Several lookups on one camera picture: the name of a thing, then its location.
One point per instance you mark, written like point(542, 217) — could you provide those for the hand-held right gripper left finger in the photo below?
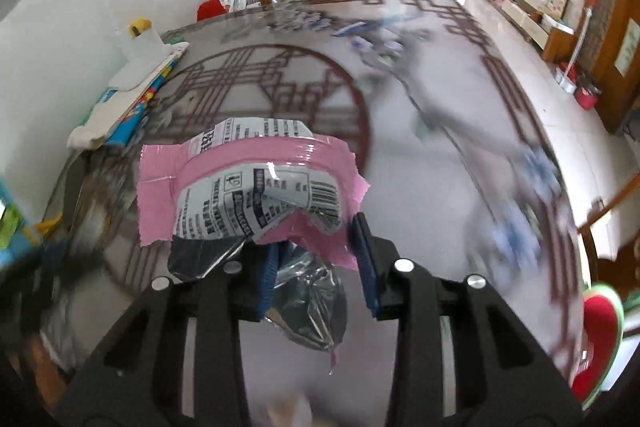
point(267, 277)

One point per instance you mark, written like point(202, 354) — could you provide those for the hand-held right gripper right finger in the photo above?
point(365, 267)

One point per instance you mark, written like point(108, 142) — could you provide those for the pink white foil wrapper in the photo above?
point(310, 157)

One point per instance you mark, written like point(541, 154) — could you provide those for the red bin with green rim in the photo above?
point(597, 332)

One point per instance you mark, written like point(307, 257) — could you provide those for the colorful picture book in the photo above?
point(132, 117)

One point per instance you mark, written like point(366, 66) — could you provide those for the white paper stack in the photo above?
point(100, 122)

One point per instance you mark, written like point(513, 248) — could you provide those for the blue yellow plastic toy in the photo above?
point(15, 232)

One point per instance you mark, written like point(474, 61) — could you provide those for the red cloth bag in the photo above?
point(210, 9)

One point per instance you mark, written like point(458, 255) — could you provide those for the white mop bucket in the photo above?
point(566, 81)

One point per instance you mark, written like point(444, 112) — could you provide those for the red bucket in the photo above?
point(587, 99)

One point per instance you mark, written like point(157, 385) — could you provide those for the yellow toy figure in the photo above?
point(140, 28)

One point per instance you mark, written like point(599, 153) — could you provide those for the low television cabinet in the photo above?
point(525, 7)

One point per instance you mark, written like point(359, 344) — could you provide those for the patterned framed picture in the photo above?
point(558, 2)

